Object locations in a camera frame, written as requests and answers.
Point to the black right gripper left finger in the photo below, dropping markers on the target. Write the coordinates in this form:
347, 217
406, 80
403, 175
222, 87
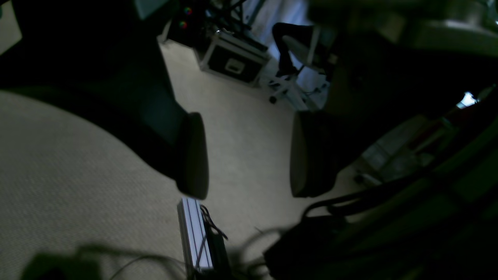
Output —
101, 60

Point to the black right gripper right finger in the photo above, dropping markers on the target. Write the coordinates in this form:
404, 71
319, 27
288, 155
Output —
376, 86

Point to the black flight case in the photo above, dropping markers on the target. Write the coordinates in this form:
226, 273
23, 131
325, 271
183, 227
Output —
222, 54

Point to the aluminium extrusion rail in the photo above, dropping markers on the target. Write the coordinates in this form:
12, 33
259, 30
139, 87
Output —
195, 246

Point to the white office chair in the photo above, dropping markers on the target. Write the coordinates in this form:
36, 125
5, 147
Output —
300, 47

